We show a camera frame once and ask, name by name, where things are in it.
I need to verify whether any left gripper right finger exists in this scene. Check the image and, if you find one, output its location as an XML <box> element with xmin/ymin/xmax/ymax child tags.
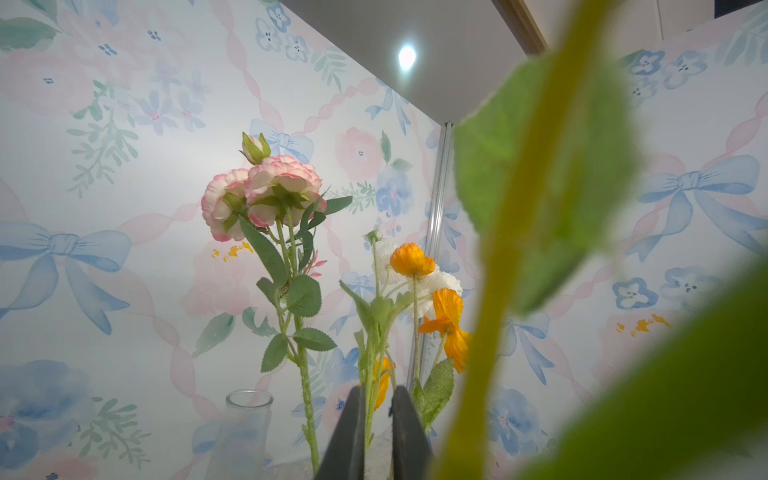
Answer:
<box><xmin>390</xmin><ymin>385</ymin><xmax>433</xmax><ymax>480</ymax></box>

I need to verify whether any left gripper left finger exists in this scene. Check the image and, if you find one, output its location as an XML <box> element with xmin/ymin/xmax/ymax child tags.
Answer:
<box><xmin>314</xmin><ymin>386</ymin><xmax>366</xmax><ymax>480</ymax></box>

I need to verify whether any orange poppy flower stem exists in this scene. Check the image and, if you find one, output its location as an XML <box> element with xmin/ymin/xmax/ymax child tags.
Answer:
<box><xmin>368</xmin><ymin>242</ymin><xmax>475</xmax><ymax>433</ymax></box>

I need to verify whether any white flower stem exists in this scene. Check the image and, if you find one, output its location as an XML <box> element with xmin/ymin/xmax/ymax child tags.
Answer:
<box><xmin>338</xmin><ymin>227</ymin><xmax>464</xmax><ymax>445</ymax></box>

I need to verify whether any pink rose flower stem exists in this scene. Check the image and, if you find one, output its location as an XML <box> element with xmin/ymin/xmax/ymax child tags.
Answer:
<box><xmin>201</xmin><ymin>134</ymin><xmax>351</xmax><ymax>469</ymax></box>

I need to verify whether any orange marigold flower stem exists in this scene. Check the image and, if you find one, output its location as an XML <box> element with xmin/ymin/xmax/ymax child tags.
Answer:
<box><xmin>429</xmin><ymin>1</ymin><xmax>767</xmax><ymax>479</ymax></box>

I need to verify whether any clear frosted glass vase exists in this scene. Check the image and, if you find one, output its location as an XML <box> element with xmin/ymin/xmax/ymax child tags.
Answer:
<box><xmin>204</xmin><ymin>389</ymin><xmax>274</xmax><ymax>480</ymax></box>

